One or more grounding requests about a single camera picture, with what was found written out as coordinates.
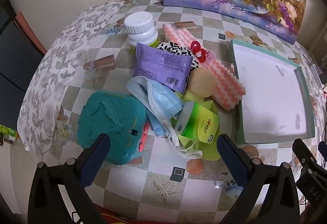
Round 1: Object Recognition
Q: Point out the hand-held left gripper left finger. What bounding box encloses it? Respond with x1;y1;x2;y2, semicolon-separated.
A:
28;133;111;224

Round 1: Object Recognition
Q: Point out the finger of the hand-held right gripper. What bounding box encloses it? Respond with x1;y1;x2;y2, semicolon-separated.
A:
318;142;327;162
292;138;318;172

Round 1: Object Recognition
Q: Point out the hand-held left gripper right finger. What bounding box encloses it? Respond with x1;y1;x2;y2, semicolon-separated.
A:
217;133;301;224

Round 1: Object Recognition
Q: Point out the green-rimmed white box tray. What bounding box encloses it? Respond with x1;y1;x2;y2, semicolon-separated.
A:
228;39;315;145

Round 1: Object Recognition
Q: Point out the pink white striped fuzzy sock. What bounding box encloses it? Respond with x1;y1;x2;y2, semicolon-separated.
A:
162;23;247;112

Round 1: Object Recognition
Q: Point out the beige round sponge puff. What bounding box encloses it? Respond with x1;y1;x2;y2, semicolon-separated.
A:
188;68;216;98

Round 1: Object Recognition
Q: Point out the blue face mask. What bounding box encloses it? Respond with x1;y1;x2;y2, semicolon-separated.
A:
127;76;203;159

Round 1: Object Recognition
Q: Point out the purple wet wipes packet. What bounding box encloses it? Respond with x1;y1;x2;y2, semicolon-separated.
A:
133;42;194;94

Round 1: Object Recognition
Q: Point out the black white spotted scrunchie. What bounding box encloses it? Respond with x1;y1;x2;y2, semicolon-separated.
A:
156;41;199;74

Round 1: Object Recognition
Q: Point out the yellow-green cloth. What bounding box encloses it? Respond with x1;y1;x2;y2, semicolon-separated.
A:
176;90;222;160

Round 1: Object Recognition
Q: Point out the teal plastic box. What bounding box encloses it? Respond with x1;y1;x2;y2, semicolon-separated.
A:
78;90;151;165

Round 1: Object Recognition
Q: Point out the checkered printed tablecloth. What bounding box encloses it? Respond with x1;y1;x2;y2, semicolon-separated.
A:
55;0;327;214

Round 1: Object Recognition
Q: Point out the grey floral tablecloth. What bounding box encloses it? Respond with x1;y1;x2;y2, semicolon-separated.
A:
17;0;128;160

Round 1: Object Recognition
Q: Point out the dark cabinet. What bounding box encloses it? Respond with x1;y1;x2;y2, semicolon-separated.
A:
0;0;48;135

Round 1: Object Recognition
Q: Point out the white pill bottle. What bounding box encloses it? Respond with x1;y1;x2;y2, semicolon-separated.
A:
124;12;159;53

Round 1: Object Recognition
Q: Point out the red white hair tie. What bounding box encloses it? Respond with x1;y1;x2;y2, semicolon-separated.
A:
190;40;208;63

